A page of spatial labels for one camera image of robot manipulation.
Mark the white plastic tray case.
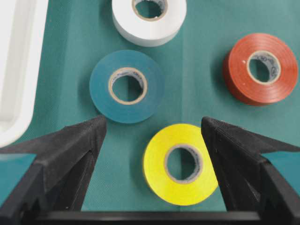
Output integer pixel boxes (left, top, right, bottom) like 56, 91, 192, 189
0, 0, 48, 147

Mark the yellow tape roll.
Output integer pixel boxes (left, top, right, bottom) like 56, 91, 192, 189
143, 124, 218, 206

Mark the teal green tape roll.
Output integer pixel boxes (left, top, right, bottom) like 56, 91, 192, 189
89, 50, 165, 124

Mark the green table cloth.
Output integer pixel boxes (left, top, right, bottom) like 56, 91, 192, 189
0, 0, 300, 213

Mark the red orange tape roll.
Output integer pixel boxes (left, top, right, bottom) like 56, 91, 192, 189
223, 33, 298, 106

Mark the white tape roll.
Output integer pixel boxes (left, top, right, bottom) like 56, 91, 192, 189
112, 0, 187, 47

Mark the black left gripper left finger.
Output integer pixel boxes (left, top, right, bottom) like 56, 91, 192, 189
0, 116, 106, 225

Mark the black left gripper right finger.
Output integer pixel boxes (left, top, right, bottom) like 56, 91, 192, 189
201, 117, 300, 225

